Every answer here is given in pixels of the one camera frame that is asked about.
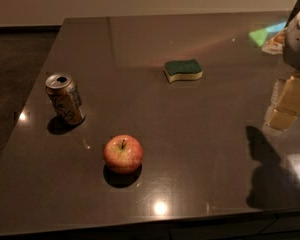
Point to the green yellow sponge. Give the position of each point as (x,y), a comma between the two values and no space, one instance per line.
(183,70)

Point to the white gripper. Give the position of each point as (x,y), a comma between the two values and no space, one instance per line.
(298,42)

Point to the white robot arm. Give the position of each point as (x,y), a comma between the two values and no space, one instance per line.
(285,99)

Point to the snack bag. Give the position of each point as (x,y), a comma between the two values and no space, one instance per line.
(274,46)

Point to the orange soda can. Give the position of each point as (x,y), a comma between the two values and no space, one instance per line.
(65,99)

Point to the red apple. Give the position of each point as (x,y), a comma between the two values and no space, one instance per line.
(123,154)

